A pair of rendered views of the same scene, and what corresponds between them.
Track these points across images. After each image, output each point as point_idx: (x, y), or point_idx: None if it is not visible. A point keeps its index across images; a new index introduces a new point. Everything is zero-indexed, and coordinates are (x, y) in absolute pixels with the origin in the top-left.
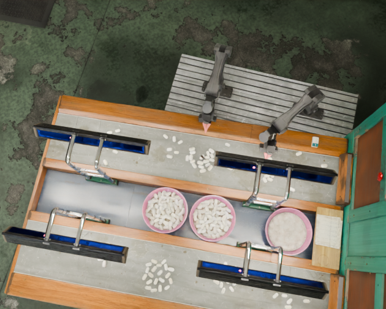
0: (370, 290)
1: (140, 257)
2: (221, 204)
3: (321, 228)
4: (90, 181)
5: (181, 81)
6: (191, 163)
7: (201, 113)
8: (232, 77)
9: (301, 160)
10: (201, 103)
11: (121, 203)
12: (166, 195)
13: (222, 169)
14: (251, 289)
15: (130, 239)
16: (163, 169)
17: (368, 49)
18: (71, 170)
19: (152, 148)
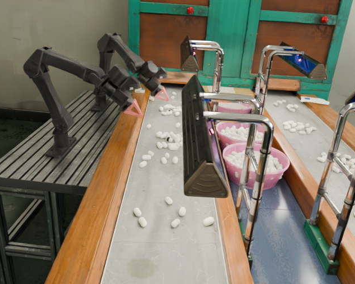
0: (269, 32)
1: (334, 178)
2: (223, 130)
3: (220, 91)
4: None
5: (35, 174)
6: (179, 147)
7: (95, 160)
8: (45, 138)
9: (158, 100)
10: (80, 156)
11: (267, 218)
12: (233, 162)
13: (180, 130)
14: (296, 119)
15: None
16: None
17: (6, 150)
18: (248, 266)
19: (164, 176)
